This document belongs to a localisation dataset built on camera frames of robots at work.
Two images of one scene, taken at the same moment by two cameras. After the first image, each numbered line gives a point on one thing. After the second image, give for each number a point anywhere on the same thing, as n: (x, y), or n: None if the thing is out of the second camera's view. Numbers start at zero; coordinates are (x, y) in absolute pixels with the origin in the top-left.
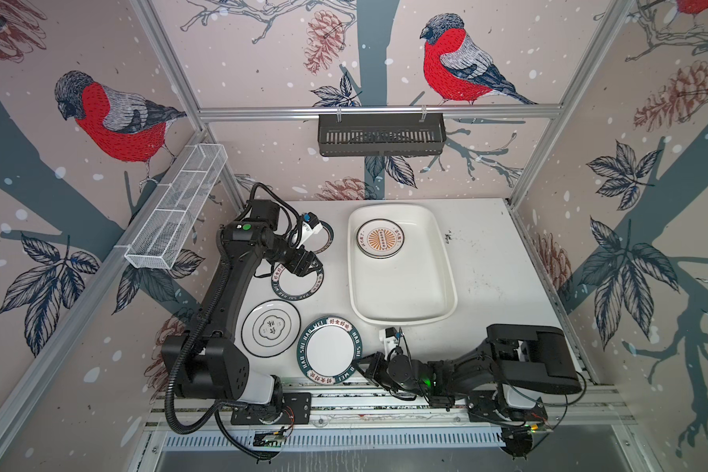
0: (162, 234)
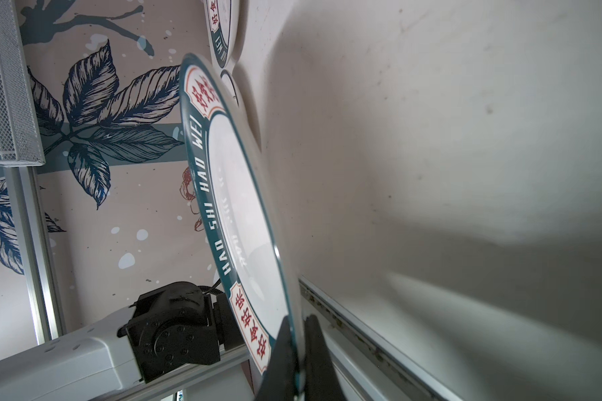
0: (9, 133)
